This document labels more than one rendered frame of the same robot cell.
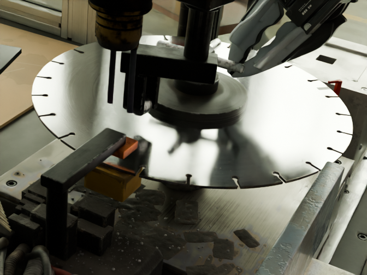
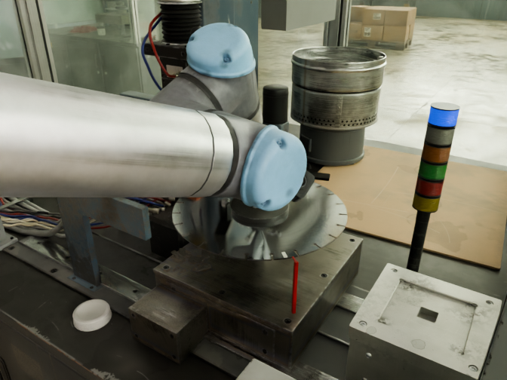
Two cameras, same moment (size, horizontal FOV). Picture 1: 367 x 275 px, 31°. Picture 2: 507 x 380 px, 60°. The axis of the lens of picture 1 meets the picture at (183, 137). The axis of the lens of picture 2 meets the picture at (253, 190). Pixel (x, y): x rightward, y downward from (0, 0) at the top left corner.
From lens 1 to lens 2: 1.04 m
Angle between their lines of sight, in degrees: 85
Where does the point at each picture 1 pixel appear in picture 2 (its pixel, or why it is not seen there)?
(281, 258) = not seen: hidden behind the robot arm
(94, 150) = not seen: hidden behind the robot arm
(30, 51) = (470, 233)
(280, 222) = (215, 281)
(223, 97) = (247, 209)
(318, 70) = (394, 303)
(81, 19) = not seen: outside the picture
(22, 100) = (394, 234)
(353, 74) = (400, 326)
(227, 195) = (241, 265)
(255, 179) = (177, 217)
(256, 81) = (287, 229)
